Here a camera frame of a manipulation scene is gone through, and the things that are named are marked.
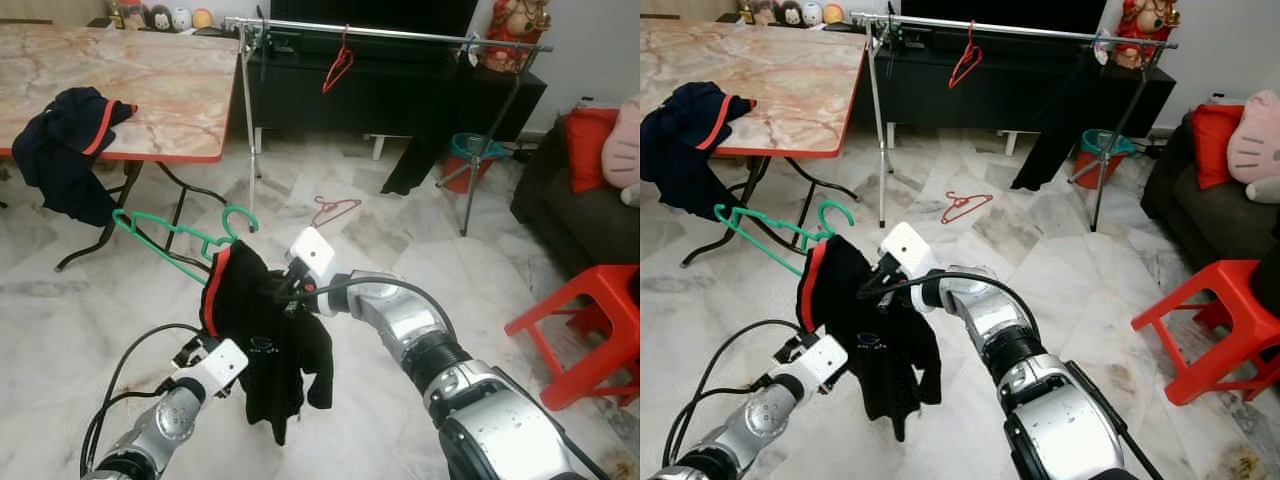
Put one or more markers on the small white tissue box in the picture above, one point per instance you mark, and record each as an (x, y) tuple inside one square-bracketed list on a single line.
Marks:
[(1101, 49), (473, 53)]

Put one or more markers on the green plastic clothes hanger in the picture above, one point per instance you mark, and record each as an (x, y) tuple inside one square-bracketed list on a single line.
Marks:
[(838, 202), (240, 207)]

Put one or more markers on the marble top red edge table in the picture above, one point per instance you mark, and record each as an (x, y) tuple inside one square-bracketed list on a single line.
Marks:
[(790, 75), (150, 80)]

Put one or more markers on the red lid jar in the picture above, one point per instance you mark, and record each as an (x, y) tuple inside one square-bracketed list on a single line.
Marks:
[(752, 11), (131, 15)]

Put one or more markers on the silver metal clothes rack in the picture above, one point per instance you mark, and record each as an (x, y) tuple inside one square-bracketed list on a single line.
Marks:
[(420, 36), (1040, 31)]

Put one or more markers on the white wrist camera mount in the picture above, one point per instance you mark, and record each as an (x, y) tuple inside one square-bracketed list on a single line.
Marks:
[(220, 368), (313, 257), (910, 252), (822, 363)]

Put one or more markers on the white plush toy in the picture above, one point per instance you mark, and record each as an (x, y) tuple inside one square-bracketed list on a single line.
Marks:
[(632, 195), (1265, 192)]

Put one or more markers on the dark grey sofa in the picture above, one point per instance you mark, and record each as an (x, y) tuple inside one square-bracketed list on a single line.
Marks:
[(575, 230), (1205, 225)]

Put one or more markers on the red plastic clothes hanger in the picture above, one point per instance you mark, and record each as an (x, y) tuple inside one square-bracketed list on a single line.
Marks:
[(970, 50), (960, 208), (330, 212), (343, 55)]

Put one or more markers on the black clothes clip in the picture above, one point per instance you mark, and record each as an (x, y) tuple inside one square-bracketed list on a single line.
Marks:
[(890, 32), (264, 35)]

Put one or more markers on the red laughing buddha statue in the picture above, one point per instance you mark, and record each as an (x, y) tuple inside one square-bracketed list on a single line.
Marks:
[(516, 35), (1146, 30)]

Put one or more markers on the black flat screen television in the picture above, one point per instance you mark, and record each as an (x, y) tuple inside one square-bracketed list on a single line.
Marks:
[(375, 15), (1005, 12)]

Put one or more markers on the pink cat face pillow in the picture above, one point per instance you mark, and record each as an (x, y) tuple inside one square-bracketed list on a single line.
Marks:
[(625, 145), (1257, 140)]

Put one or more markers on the black shirt with red trim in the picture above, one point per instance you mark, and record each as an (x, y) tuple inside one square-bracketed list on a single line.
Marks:
[(870, 345), (270, 350)]

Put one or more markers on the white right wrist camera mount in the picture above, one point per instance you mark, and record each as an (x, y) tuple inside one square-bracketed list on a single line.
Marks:
[(313, 257), (910, 252)]

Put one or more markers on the red plastic stool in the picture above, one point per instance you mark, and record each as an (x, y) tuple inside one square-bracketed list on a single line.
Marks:
[(1210, 305), (580, 310)]

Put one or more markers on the navy shirt with red stripe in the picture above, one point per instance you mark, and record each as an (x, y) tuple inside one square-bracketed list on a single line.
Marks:
[(690, 150), (65, 155)]

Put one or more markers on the red bin with teal bag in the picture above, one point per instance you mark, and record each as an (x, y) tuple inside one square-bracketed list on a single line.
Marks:
[(475, 165), (1103, 160)]

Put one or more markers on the black round doll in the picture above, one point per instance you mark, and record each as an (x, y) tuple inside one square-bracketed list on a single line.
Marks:
[(160, 18), (790, 14)]

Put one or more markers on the red cushion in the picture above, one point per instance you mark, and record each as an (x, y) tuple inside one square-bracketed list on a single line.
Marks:
[(1215, 145), (590, 150)]

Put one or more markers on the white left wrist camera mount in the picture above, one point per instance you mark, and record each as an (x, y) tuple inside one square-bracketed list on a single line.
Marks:
[(822, 363), (220, 368)]

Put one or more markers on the plain black garment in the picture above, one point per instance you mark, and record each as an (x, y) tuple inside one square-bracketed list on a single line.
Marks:
[(425, 135), (1055, 130)]

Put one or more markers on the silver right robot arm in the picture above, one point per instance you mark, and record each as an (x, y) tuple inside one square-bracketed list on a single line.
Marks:
[(1060, 400), (470, 400)]

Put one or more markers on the orange round doll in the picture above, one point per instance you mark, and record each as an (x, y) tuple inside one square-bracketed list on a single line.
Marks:
[(832, 13), (202, 18)]

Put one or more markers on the white round doll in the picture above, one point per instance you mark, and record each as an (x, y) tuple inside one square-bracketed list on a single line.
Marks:
[(182, 19), (812, 14)]

